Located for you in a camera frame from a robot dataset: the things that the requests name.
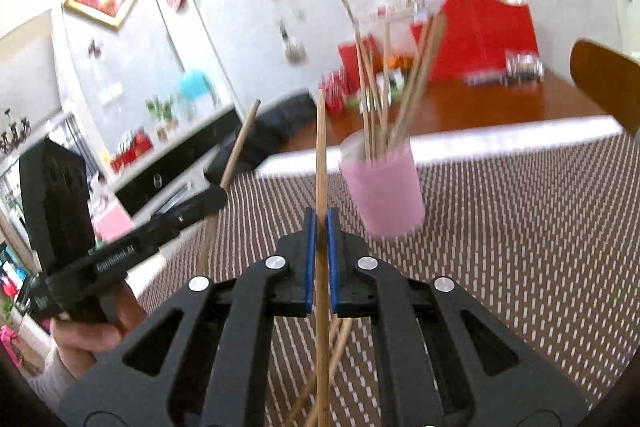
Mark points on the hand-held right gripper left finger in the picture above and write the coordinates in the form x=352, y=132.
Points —
x=310, y=262

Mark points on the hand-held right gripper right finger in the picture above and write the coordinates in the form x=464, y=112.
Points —
x=333, y=262

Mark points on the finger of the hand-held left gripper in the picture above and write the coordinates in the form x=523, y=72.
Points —
x=195, y=209

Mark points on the slender wooden chopstick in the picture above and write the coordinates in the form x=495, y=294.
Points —
x=240, y=142
x=322, y=147

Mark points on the pink cup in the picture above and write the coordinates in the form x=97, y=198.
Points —
x=387, y=192

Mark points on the pile of wooden chopsticks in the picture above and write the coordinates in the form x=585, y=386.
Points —
x=299, y=398

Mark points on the bundle of wooden chopsticks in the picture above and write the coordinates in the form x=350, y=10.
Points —
x=405, y=107

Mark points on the person's left hand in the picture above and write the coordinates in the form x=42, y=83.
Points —
x=85, y=342

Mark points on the black and white cabinet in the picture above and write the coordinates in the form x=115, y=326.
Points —
x=165, y=179

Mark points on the pink box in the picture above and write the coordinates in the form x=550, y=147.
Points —
x=112, y=222

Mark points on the television screen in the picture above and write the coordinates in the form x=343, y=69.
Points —
x=11, y=274

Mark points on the red boxes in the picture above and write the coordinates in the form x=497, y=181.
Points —
x=132, y=152

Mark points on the dark candelabra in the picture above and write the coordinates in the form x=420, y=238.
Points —
x=12, y=134

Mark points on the potted green plant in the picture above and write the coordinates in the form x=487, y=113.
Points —
x=162, y=114

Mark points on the teal appliance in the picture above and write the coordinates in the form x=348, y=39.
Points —
x=197, y=89

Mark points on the black jacket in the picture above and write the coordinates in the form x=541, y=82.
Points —
x=280, y=117

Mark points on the brown dotted table mat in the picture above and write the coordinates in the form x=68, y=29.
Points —
x=500, y=232

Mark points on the red soda can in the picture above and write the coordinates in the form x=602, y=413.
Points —
x=334, y=92

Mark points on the small red box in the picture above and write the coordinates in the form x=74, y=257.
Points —
x=352, y=57

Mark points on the oranges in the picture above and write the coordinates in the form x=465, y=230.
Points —
x=400, y=62

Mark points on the clear snack container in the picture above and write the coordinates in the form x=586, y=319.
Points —
x=522, y=67

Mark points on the large red gift bag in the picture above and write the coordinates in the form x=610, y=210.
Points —
x=480, y=32

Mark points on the white light switch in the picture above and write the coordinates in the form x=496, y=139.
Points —
x=111, y=93

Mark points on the hanging wall ornament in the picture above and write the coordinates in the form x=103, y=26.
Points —
x=292, y=47

